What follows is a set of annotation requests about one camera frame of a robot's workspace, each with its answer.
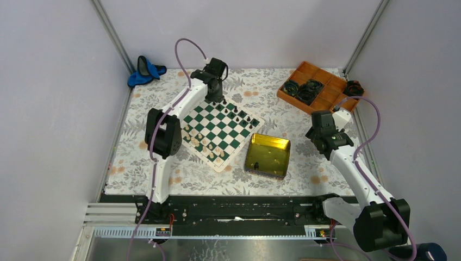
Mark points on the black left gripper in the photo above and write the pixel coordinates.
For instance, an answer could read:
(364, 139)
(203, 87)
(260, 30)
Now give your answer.
(215, 97)

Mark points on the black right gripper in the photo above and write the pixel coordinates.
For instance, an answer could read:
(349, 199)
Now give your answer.
(310, 134)

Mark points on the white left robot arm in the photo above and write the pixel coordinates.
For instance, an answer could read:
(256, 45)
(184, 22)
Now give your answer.
(163, 131)

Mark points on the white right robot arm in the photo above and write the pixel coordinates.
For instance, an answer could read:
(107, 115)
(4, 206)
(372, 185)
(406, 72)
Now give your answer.
(380, 220)

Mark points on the green white chess board mat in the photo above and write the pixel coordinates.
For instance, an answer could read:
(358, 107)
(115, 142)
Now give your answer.
(217, 132)

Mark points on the orange compartment organizer box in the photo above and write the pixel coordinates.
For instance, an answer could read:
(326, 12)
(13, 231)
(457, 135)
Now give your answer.
(330, 96)

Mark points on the black tape roll middle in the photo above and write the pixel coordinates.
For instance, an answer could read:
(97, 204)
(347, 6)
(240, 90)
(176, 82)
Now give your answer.
(308, 91)

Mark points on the black tape roll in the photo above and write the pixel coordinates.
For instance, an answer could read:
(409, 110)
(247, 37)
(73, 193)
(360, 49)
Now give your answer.
(353, 88)
(290, 87)
(308, 91)

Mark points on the black tape roll right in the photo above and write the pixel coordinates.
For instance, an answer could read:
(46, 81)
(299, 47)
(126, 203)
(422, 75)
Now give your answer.
(353, 88)

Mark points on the yellow metal tray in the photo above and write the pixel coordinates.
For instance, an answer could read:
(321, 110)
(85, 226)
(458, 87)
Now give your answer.
(268, 156)

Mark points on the black tape roll left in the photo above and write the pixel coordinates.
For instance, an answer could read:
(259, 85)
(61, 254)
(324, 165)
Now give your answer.
(290, 87)

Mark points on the blue black cloth glove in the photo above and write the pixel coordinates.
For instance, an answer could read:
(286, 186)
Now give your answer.
(145, 73)

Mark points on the dark cylinder bottom right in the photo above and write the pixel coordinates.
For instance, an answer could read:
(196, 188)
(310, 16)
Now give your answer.
(424, 251)

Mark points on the aluminium frame post right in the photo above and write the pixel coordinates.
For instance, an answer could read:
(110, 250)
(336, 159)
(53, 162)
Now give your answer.
(365, 36)

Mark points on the aluminium frame post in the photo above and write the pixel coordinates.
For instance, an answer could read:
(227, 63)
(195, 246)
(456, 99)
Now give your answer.
(365, 36)
(112, 34)

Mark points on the aluminium frame post left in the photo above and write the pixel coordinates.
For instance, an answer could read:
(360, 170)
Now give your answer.
(112, 34)

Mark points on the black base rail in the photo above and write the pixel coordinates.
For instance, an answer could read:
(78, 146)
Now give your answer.
(214, 217)

